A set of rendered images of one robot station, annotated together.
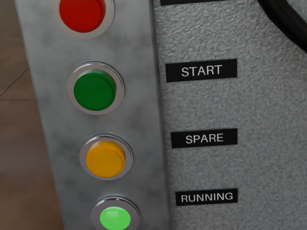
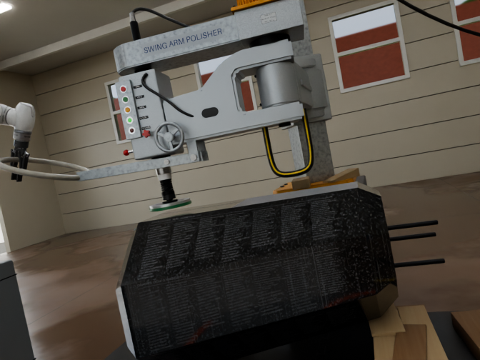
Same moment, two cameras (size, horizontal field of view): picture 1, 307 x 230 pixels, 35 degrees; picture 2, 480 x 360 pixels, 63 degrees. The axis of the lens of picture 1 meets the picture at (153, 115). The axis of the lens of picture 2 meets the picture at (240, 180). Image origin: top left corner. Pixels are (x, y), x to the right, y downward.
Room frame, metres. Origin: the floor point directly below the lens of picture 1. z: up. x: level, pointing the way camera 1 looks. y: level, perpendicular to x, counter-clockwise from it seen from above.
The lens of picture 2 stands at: (-1.58, -0.66, 1.01)
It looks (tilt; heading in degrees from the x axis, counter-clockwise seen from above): 3 degrees down; 7
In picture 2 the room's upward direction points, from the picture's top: 11 degrees counter-clockwise
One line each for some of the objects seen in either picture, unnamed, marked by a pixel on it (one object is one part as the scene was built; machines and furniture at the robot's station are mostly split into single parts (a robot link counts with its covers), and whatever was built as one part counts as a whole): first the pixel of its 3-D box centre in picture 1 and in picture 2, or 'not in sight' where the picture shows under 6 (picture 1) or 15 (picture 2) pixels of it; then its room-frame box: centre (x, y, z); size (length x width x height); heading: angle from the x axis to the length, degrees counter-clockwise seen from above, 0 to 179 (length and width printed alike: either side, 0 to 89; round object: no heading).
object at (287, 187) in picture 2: not in sight; (316, 183); (0.99, -0.85, 0.76); 0.49 x 0.49 x 0.05; 77
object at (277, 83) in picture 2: not in sight; (277, 86); (0.36, -0.70, 1.32); 0.19 x 0.19 x 0.20
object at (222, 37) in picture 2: not in sight; (206, 46); (0.38, -0.39, 1.60); 0.96 x 0.25 x 0.17; 86
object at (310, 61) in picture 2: not in sight; (300, 93); (0.99, -0.85, 1.36); 0.35 x 0.35 x 0.41
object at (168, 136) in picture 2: not in sight; (171, 137); (0.27, -0.16, 1.18); 0.15 x 0.10 x 0.15; 86
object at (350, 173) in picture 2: not in sight; (340, 175); (0.79, -0.98, 0.80); 0.20 x 0.10 x 0.05; 118
